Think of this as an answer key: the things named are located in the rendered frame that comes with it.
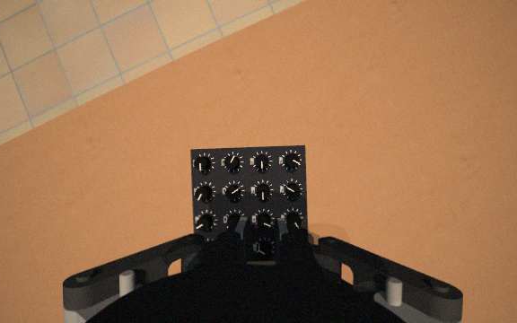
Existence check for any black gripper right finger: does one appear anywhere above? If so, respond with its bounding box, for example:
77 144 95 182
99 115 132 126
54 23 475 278
275 218 463 323

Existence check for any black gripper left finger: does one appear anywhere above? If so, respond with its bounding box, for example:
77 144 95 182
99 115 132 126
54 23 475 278
63 217 250 323

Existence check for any black knob box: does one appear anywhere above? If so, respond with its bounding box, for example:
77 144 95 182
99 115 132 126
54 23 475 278
190 145 308 262

